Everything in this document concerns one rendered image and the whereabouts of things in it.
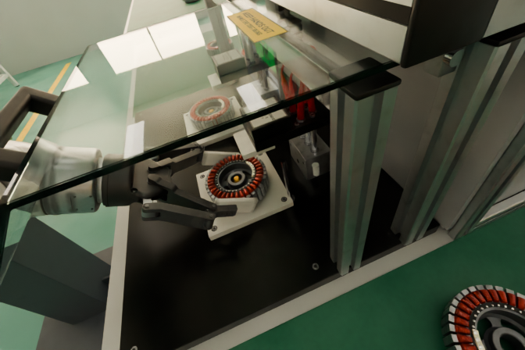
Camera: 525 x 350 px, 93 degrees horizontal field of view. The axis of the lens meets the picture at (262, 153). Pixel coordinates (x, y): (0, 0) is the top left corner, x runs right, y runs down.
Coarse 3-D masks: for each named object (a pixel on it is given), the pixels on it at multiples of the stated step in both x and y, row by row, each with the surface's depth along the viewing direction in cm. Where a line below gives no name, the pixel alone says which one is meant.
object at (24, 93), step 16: (16, 96) 22; (32, 96) 23; (48, 96) 24; (0, 112) 20; (16, 112) 20; (48, 112) 24; (0, 128) 18; (16, 128) 21; (0, 144) 18; (0, 160) 17; (16, 160) 17; (0, 176) 17
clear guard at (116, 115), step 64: (256, 0) 29; (128, 64) 21; (192, 64) 19; (256, 64) 17; (320, 64) 15; (384, 64) 14; (64, 128) 15; (128, 128) 14; (192, 128) 13; (0, 256) 13
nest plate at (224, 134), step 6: (240, 126) 60; (222, 132) 59; (228, 132) 59; (234, 132) 59; (204, 138) 59; (210, 138) 58; (216, 138) 58; (222, 138) 59; (204, 144) 58; (210, 144) 59
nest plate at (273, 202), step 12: (264, 156) 51; (204, 180) 49; (276, 180) 46; (204, 192) 47; (276, 192) 44; (264, 204) 43; (276, 204) 42; (288, 204) 42; (228, 216) 42; (240, 216) 42; (252, 216) 41; (264, 216) 42; (216, 228) 41; (228, 228) 41
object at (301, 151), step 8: (296, 144) 45; (304, 144) 45; (320, 144) 44; (296, 152) 46; (304, 152) 44; (312, 152) 43; (320, 152) 43; (328, 152) 43; (296, 160) 48; (304, 160) 43; (312, 160) 43; (320, 160) 43; (328, 160) 44; (304, 168) 45; (320, 168) 45; (328, 168) 46; (312, 176) 46
